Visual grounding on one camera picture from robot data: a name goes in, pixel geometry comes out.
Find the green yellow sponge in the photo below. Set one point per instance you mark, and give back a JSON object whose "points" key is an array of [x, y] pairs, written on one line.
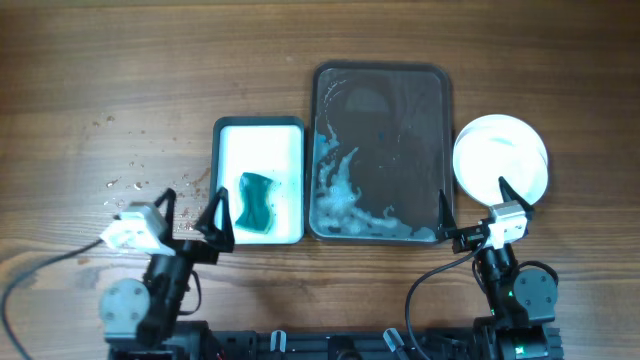
{"points": [[257, 214]]}

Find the black rimmed water tray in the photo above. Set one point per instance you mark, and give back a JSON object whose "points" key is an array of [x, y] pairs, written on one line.
{"points": [[269, 146]]}

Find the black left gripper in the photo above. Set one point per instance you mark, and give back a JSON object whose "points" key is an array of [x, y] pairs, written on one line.
{"points": [[201, 250]]}

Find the dark brown serving tray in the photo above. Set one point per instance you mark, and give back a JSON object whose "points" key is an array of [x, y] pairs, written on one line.
{"points": [[379, 152]]}

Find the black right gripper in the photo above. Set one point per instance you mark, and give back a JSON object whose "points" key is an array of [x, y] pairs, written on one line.
{"points": [[476, 236]]}

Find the white plate two blue marks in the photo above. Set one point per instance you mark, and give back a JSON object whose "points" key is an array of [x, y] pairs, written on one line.
{"points": [[500, 146]]}

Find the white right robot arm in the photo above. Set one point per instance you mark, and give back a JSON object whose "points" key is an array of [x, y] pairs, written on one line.
{"points": [[521, 295]]}

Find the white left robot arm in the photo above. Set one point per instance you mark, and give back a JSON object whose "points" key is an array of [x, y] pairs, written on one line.
{"points": [[140, 317]]}

